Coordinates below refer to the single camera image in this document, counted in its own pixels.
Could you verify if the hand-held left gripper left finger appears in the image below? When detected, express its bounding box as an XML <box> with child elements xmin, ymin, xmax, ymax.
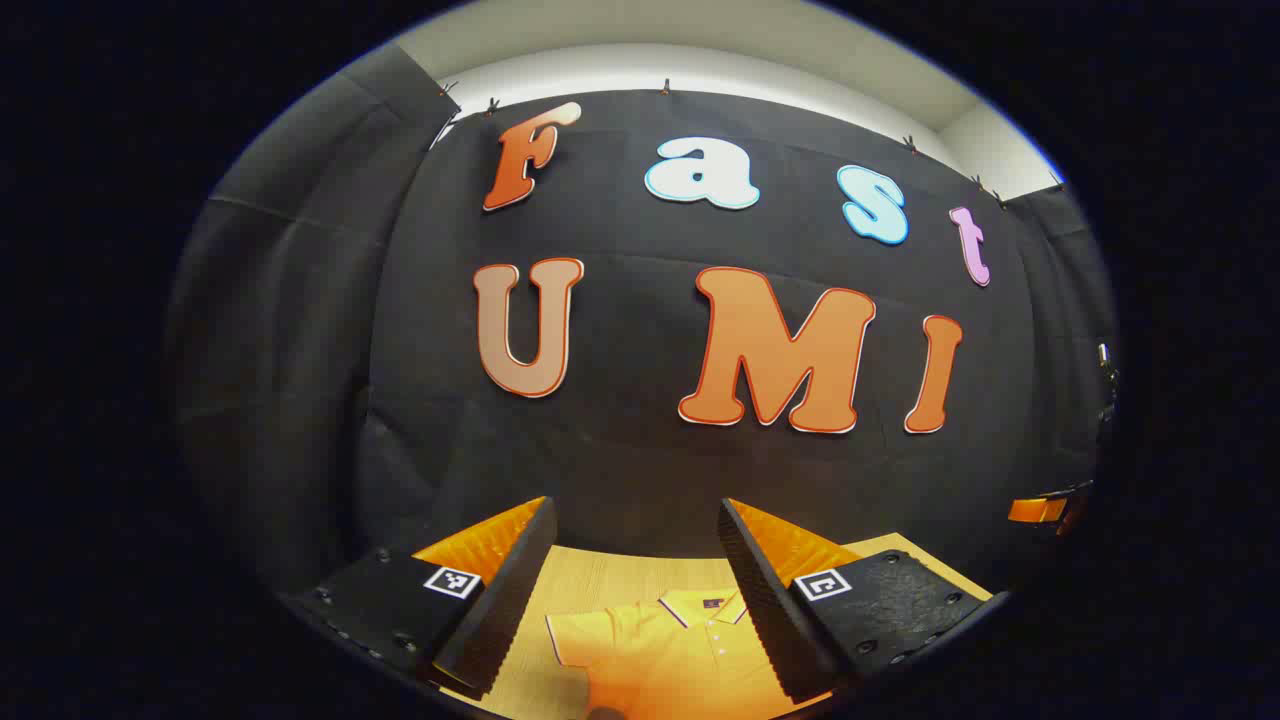
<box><xmin>285</xmin><ymin>495</ymin><xmax>559</xmax><ymax>701</ymax></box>

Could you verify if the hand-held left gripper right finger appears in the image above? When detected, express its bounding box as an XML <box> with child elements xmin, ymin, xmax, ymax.
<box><xmin>717</xmin><ymin>497</ymin><xmax>1001</xmax><ymax>706</ymax></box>

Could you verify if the orange T-shirt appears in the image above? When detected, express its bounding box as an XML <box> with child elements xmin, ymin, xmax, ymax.
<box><xmin>545</xmin><ymin>588</ymin><xmax>833</xmax><ymax>720</ymax></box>

